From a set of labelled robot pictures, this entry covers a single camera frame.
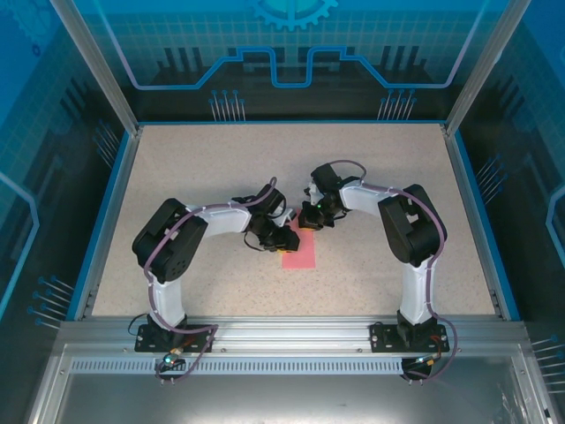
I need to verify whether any pink square paper sheet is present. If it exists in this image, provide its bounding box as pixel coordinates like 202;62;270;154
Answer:
281;208;317;269

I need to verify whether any metal sheet tray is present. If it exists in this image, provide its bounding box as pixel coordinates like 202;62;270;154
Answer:
26;343;560;424

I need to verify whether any blue table edge strip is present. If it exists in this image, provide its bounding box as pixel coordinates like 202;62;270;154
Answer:
453;131;523;322
64;131;133;322

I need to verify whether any aluminium mounting rail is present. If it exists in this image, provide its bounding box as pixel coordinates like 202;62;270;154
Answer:
56;314;530;354

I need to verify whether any slotted grey cable duct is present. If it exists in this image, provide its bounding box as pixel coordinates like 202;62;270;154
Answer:
69;357;411;376

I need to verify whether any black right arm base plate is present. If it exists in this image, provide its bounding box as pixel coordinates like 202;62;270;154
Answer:
369;322;450;353

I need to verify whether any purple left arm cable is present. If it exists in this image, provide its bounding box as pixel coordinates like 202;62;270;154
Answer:
143;176;278;386

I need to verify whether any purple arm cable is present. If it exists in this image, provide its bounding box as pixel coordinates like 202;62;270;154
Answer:
330;158;461;386
143;176;278;386

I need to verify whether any aluminium side rail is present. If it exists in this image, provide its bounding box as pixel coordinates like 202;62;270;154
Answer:
72;125;143;322
440;123;508;322

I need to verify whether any cable connector with green light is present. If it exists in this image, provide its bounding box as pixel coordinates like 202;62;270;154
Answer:
413;352;443;368
159;347;185;368

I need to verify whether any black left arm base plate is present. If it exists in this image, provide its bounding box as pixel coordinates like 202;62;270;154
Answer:
134;323;215;353

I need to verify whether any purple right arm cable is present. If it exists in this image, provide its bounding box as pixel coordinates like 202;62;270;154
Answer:
330;158;461;386

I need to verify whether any aluminium frame post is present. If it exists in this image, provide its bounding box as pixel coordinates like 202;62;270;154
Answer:
442;0;534;136
47;0;143;136

